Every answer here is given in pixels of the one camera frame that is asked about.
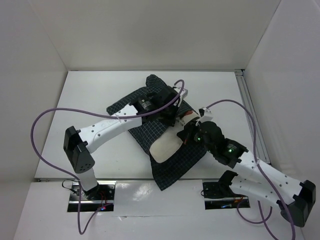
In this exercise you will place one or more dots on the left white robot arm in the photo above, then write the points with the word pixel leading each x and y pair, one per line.
pixel 80 144

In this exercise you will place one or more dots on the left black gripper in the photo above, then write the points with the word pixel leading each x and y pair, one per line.
pixel 171 121

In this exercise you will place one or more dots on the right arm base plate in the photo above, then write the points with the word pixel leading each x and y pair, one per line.
pixel 218 197

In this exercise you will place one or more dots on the aluminium rail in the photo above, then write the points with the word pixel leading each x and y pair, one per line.
pixel 260 146

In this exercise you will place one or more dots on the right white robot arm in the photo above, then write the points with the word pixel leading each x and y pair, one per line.
pixel 251 176

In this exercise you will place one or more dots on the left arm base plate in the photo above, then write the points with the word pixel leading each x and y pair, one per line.
pixel 101 199

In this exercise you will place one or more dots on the dark checked pillowcase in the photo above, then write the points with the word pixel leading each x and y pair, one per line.
pixel 167 173

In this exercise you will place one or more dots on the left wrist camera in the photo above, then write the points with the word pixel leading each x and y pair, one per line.
pixel 183 92

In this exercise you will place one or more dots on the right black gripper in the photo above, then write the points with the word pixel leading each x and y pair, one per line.
pixel 186 132

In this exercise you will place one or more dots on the cream pillow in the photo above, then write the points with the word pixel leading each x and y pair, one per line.
pixel 169 143

